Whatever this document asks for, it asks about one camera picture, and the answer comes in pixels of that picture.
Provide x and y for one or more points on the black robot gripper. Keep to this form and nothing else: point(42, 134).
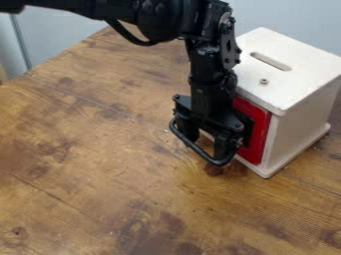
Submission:
point(200, 105)

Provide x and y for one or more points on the black metal drawer handle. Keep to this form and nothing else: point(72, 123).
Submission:
point(231, 135)

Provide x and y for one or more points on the red wooden drawer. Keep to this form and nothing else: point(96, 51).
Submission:
point(240, 105)

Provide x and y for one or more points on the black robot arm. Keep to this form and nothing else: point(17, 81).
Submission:
point(148, 22)

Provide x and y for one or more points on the white wooden drawer box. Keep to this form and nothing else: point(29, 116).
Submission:
point(294, 80)

